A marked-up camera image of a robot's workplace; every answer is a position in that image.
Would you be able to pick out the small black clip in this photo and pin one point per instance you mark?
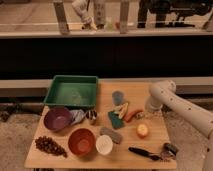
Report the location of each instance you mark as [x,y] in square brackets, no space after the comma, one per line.
[169,151]

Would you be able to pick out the yellow apple toy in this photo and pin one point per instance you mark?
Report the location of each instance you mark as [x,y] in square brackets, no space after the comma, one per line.
[142,130]

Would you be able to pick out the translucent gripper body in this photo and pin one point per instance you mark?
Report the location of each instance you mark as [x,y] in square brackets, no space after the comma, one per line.
[151,115]

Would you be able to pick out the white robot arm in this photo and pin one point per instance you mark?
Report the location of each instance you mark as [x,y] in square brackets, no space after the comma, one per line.
[163,93]

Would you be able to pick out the orange carrot toy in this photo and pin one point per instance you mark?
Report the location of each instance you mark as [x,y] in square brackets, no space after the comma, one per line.
[131,114]

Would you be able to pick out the green scouring pad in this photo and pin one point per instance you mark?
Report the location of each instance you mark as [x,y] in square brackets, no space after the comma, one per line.
[115,121]

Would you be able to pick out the orange bowl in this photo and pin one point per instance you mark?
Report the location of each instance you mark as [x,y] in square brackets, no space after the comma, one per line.
[81,142]

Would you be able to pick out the green plastic tray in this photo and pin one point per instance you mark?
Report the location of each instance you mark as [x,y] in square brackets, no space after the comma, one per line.
[72,91]

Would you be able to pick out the black handled brush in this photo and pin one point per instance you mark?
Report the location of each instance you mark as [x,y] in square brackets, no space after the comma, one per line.
[144,153]

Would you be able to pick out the white paper cup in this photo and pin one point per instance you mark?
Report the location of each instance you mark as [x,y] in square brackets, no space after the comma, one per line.
[104,145]

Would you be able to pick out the brown grape bunch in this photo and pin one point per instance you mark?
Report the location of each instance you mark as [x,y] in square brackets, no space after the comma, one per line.
[48,145]

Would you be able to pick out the purple bowl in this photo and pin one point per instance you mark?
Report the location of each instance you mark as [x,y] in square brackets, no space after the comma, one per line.
[57,118]

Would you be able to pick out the yellow banana toy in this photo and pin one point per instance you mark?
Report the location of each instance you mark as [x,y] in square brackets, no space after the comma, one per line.
[121,110]

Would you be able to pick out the silver fork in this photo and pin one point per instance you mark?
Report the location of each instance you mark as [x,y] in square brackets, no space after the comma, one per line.
[139,115]

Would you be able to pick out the crumpled grey cloth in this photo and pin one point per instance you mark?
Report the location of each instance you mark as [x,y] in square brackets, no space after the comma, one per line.
[78,116]

